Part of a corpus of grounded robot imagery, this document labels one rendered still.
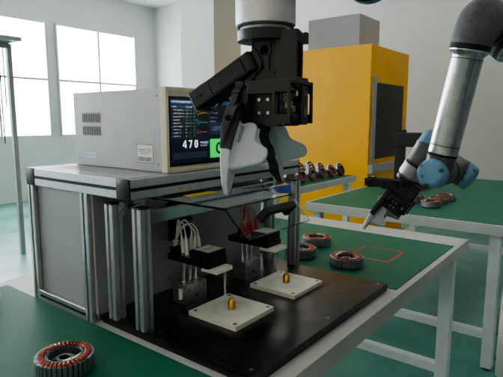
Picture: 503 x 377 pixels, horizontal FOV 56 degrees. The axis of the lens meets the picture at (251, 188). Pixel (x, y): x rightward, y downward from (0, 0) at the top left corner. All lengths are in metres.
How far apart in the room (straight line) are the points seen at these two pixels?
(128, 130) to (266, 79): 0.70
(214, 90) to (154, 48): 8.88
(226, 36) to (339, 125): 1.59
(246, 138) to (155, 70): 8.90
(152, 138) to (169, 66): 8.01
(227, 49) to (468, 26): 4.24
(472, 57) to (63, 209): 1.08
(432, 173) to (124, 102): 0.81
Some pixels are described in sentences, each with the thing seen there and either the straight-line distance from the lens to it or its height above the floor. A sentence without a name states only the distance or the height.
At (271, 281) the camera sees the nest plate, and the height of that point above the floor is 0.78.
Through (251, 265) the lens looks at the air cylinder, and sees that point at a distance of 1.43.
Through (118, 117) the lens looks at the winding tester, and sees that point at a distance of 1.28.
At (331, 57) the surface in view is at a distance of 4.95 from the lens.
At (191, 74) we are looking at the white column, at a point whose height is 1.74.
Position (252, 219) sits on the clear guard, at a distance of 0.98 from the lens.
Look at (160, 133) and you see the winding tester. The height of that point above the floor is 1.21.
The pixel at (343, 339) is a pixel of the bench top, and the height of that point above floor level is 0.75.
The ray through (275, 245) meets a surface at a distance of 1.38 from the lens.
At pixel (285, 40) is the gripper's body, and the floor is 1.34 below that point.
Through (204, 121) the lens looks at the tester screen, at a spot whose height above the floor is 1.24.
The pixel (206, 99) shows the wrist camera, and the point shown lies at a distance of 0.64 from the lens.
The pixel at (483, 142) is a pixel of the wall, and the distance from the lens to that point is 6.30.
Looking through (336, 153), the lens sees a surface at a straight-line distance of 4.88.
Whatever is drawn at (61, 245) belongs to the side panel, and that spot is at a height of 0.92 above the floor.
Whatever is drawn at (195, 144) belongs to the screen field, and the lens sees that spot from 1.20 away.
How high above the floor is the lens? 1.24
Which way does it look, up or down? 8 degrees down
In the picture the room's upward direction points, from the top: straight up
